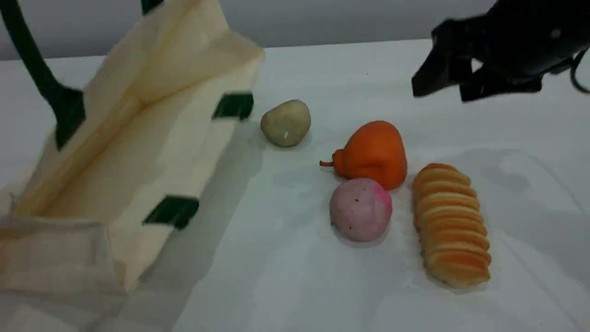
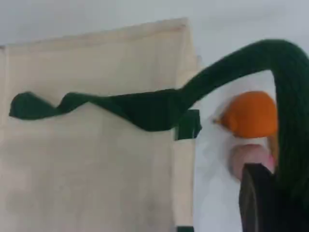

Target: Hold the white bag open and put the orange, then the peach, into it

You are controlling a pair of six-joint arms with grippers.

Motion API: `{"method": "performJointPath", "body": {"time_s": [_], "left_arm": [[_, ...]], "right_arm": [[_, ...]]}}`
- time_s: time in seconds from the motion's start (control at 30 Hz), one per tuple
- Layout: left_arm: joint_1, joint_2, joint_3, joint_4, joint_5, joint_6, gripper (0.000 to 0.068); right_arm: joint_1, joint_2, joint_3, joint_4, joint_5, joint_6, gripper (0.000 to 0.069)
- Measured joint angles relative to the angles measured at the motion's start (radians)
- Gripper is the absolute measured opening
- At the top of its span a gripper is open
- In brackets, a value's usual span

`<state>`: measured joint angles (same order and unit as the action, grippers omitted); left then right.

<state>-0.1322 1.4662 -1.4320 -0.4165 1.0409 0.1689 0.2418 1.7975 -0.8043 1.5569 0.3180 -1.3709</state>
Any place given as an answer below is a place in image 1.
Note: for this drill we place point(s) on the pink toy peach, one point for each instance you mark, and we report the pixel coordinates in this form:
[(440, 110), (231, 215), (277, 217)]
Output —
[(359, 210)]

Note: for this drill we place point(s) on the ridged golden bread roll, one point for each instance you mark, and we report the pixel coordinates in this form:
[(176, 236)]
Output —
[(451, 226)]

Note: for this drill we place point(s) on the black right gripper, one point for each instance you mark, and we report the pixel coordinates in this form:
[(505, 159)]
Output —
[(525, 37)]

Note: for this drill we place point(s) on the orange toy fruit with stem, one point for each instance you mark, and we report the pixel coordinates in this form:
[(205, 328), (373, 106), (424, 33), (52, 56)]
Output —
[(373, 154)]

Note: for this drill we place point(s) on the beige toy potato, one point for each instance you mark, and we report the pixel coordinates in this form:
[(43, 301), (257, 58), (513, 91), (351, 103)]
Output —
[(286, 123)]

